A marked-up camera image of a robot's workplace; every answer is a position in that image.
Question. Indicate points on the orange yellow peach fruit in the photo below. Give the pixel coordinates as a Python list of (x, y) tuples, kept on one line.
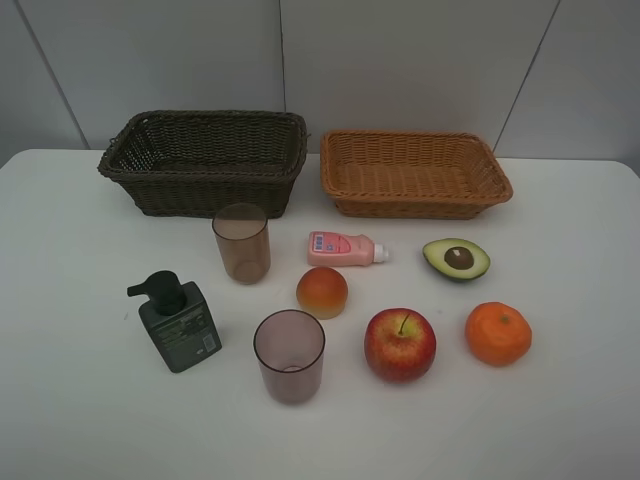
[(322, 292)]

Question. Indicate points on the red apple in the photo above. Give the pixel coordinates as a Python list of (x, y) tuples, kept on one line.
[(399, 345)]

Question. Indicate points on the halved avocado with pit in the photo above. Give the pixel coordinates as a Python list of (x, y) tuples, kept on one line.
[(457, 259)]

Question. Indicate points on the orange tangerine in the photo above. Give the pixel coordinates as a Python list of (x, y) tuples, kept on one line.
[(497, 334)]

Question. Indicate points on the pink small bottle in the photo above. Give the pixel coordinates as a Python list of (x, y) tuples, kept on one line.
[(331, 249)]

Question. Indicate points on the brown translucent plastic cup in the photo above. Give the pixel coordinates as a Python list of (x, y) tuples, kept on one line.
[(241, 232)]

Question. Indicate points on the light orange wicker basket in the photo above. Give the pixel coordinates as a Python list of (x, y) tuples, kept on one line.
[(414, 175)]

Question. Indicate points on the pink translucent plastic cup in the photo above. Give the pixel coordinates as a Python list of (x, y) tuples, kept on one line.
[(289, 346)]

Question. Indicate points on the dark green pump bottle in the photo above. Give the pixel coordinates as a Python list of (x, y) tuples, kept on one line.
[(177, 319)]

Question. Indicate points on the dark brown wicker basket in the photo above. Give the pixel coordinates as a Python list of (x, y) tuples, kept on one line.
[(192, 163)]

